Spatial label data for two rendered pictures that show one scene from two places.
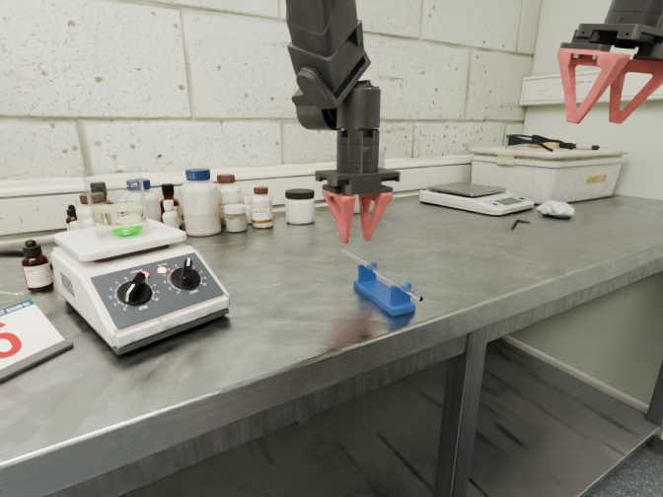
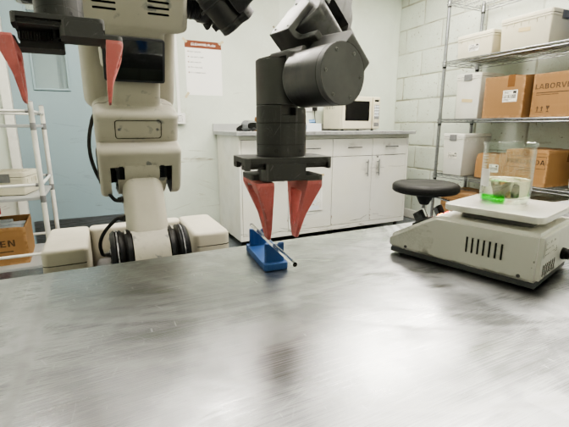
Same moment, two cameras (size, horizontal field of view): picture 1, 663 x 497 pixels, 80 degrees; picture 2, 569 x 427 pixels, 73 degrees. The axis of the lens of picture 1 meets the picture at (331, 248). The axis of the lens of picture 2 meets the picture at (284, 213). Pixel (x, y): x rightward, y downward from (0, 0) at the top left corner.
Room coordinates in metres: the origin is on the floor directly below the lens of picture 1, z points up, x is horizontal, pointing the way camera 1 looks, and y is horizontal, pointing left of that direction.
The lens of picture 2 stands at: (1.00, 0.01, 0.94)
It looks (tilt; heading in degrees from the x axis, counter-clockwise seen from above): 13 degrees down; 185
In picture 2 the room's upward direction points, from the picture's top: straight up
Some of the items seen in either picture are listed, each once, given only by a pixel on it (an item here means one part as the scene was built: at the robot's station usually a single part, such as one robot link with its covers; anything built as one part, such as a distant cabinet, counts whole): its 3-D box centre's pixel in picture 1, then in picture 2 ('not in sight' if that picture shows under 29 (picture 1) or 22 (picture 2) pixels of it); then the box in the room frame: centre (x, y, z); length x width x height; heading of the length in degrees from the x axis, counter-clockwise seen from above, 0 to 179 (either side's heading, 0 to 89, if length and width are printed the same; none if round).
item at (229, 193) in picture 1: (227, 199); not in sight; (0.88, 0.23, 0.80); 0.06 x 0.06 x 0.11
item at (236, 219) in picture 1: (236, 218); not in sight; (0.81, 0.20, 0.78); 0.05 x 0.05 x 0.05
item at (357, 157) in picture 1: (357, 157); (281, 139); (0.54, -0.04, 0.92); 0.10 x 0.07 x 0.07; 115
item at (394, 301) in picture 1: (382, 285); (265, 246); (0.47, -0.07, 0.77); 0.10 x 0.03 x 0.04; 25
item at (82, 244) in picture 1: (120, 237); (506, 207); (0.47, 0.26, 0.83); 0.12 x 0.12 x 0.01; 46
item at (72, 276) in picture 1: (134, 274); (483, 234); (0.45, 0.24, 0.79); 0.22 x 0.13 x 0.08; 46
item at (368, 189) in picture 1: (358, 208); (278, 200); (0.55, -0.04, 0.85); 0.07 x 0.07 x 0.09; 25
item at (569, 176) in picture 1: (543, 172); not in sight; (1.26, -0.67, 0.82); 0.37 x 0.31 x 0.14; 118
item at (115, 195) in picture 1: (115, 203); (507, 174); (0.46, 0.26, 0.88); 0.07 x 0.06 x 0.08; 142
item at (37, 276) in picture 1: (36, 263); not in sight; (0.51, 0.40, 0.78); 0.03 x 0.03 x 0.07
